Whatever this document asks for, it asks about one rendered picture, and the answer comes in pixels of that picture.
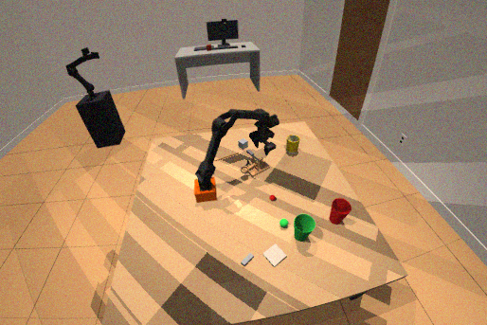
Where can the dark red cup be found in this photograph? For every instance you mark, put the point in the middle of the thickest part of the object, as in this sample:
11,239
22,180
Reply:
340,209

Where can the white flat square tile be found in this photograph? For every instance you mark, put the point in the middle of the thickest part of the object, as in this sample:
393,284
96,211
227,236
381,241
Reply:
274,255

